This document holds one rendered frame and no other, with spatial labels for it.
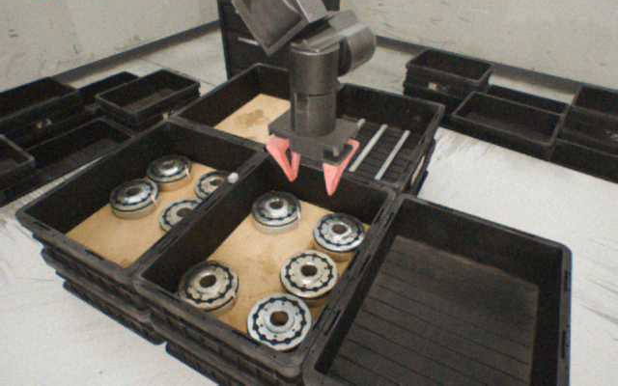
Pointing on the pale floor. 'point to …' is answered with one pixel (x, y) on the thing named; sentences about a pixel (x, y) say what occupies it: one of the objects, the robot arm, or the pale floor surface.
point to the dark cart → (238, 39)
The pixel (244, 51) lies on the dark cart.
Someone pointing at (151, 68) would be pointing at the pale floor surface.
